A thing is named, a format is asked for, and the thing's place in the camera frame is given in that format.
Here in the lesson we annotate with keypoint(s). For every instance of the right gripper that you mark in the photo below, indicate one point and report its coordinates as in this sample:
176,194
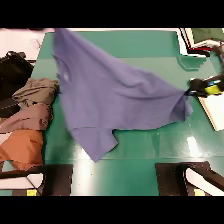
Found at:
198,87

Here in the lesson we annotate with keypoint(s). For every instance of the purple T-shirt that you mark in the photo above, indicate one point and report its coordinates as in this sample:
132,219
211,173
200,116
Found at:
110,96

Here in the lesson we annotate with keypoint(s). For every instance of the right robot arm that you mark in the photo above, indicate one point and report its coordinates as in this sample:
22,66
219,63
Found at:
168,180

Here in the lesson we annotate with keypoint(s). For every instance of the olive grey garment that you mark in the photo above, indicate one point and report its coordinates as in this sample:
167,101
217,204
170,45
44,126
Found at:
38,90

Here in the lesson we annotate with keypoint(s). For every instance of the taupe garment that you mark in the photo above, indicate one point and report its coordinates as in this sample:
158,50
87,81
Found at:
30,118

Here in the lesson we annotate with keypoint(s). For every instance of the orange garment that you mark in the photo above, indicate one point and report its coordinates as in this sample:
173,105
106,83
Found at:
23,146

